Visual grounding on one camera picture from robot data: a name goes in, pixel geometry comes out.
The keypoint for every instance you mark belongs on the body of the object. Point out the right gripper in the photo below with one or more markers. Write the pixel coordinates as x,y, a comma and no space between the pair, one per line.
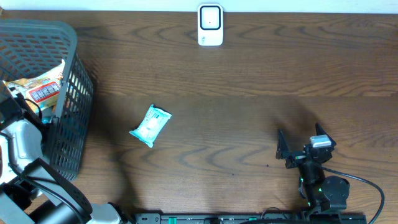
283,152

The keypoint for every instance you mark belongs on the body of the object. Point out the teal wet wipes pack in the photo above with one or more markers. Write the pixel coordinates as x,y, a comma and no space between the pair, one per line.
152,124

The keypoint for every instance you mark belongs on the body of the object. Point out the orange snack bag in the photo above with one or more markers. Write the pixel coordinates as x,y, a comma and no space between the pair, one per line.
42,90

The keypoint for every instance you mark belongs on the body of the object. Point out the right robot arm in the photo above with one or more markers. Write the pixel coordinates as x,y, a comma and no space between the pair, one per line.
324,194

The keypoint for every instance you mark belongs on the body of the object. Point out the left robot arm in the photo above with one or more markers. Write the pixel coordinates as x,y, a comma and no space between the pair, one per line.
31,190

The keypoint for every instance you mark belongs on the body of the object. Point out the white barcode scanner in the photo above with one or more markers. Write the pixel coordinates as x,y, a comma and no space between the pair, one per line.
210,28

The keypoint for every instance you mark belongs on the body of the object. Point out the grey plastic basket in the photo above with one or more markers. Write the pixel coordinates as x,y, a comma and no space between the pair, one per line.
30,48

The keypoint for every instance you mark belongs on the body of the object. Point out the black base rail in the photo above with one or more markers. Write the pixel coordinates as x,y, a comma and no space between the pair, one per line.
268,217

